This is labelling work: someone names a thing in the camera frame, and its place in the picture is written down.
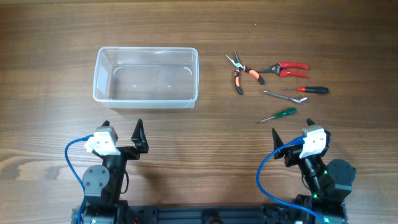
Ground silver socket wrench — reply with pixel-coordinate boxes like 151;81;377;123
263;90;308;104

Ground left blue cable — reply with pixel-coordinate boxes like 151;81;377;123
64;135;93;224

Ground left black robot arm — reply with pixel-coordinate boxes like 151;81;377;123
64;119;149;224

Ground red handled cutters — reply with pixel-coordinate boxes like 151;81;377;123
257;62;310;79

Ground clear plastic container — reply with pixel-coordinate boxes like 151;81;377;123
93;47;200;109

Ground black red screwdriver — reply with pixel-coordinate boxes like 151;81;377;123
283;86;329;95

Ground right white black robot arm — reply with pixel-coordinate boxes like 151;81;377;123
263;131;356;224

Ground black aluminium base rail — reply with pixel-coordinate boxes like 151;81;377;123
71;203;348;224

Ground green handled screwdriver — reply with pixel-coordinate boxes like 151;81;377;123
259;108;297;123

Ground right blue cable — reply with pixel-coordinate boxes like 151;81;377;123
256;136;329;224

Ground blue cable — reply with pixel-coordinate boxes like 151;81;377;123
256;136;329;224
64;135;93;224

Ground orange black needle-nose pliers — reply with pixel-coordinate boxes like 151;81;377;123
226;52;265;95

